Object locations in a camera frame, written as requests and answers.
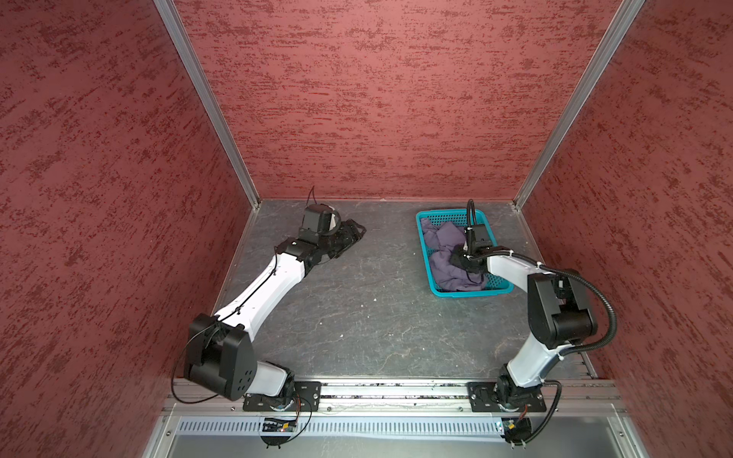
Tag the left aluminium corner post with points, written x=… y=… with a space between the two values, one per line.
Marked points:
x=176 y=30

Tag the right connector board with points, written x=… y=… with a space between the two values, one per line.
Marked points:
x=517 y=432

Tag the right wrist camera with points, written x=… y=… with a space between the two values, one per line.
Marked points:
x=478 y=238

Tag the teal plastic basket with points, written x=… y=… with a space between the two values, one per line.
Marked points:
x=495 y=286

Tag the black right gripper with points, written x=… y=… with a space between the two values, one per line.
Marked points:
x=457 y=250

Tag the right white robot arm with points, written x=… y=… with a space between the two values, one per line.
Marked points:
x=559 y=315

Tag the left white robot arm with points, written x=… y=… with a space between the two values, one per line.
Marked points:
x=219 y=353

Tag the slotted cable duct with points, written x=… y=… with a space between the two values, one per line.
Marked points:
x=480 y=429

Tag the connector board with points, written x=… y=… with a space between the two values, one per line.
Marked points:
x=279 y=426
x=517 y=432

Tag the front aluminium rail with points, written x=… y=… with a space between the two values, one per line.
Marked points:
x=408 y=397

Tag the purple trousers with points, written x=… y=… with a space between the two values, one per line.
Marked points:
x=442 y=240

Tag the left connector board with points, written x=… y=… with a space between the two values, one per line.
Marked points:
x=279 y=426

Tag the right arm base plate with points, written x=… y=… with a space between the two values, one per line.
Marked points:
x=505 y=396

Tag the aluminium corner post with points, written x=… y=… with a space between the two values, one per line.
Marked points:
x=616 y=31
x=176 y=30

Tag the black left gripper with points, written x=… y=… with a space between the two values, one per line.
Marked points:
x=352 y=235

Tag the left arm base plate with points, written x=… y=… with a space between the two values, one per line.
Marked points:
x=302 y=396

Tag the right aluminium corner post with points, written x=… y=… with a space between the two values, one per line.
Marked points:
x=616 y=31

